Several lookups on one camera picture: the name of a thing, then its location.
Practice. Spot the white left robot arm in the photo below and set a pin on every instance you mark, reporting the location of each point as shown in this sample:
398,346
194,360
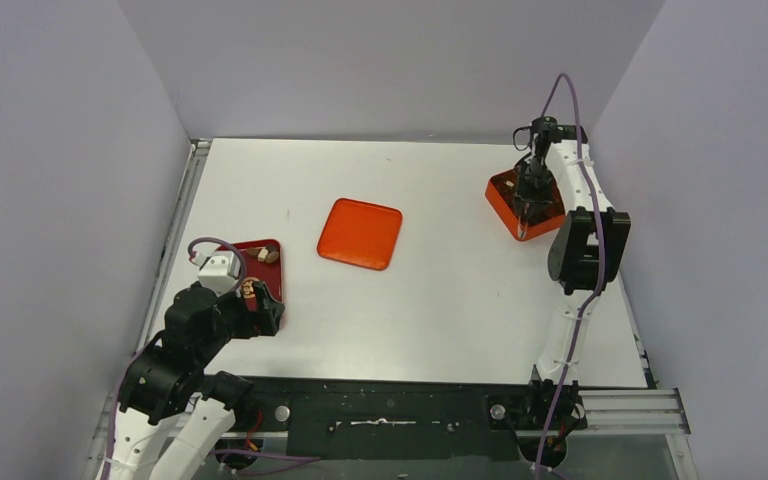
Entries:
167,413

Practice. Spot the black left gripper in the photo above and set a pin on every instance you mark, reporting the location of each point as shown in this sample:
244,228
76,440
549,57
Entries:
269,311

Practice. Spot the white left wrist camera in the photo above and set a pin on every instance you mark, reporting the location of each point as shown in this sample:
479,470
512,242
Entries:
221,272

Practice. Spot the pink silicone tongs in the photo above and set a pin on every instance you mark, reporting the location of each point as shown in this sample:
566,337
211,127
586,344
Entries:
523,226

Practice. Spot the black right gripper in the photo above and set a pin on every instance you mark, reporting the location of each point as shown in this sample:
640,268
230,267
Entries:
532,187

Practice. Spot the red chocolate tray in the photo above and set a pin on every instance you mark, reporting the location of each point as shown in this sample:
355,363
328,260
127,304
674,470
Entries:
263,262

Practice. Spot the orange compartment chocolate box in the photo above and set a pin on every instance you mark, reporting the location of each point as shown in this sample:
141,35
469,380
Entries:
500,195

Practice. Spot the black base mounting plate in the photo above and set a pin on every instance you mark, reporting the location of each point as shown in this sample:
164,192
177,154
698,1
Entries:
379,420

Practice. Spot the aluminium table edge rail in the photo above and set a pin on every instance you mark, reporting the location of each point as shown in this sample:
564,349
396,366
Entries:
198,152

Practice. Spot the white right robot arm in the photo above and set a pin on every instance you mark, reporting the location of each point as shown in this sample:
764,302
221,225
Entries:
557,173

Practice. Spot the orange box lid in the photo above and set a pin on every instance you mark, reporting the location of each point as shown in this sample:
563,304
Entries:
360,234

